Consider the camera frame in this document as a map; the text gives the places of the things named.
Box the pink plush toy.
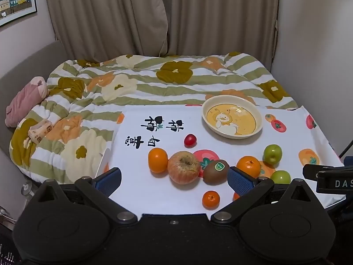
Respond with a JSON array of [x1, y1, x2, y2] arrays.
[[5, 77, 48, 127]]

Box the small mandarin front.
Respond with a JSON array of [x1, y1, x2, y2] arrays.
[[202, 190, 220, 209]]

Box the small patterned pouch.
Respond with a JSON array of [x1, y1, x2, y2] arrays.
[[28, 119, 53, 144]]

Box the beige curtain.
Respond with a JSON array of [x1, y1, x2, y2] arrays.
[[47, 0, 279, 68]]

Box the red cherry tomato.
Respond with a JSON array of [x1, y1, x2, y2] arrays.
[[184, 134, 197, 148]]

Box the cream duck plate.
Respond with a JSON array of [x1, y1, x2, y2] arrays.
[[202, 95, 263, 139]]

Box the red yellow apple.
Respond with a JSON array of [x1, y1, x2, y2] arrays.
[[167, 151, 200, 185]]

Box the white fruit print cloth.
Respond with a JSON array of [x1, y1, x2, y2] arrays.
[[109, 105, 342, 215]]

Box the large orange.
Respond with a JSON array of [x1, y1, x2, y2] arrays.
[[236, 155, 261, 178]]

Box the green apple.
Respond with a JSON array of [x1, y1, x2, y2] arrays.
[[270, 170, 291, 184], [263, 144, 282, 165]]

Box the small red tomato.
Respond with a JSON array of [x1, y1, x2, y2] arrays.
[[233, 193, 240, 201]]

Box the brown kiwi with sticker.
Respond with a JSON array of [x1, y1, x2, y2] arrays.
[[203, 160, 230, 186]]

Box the floral striped quilt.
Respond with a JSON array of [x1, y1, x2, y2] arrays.
[[9, 51, 297, 184]]

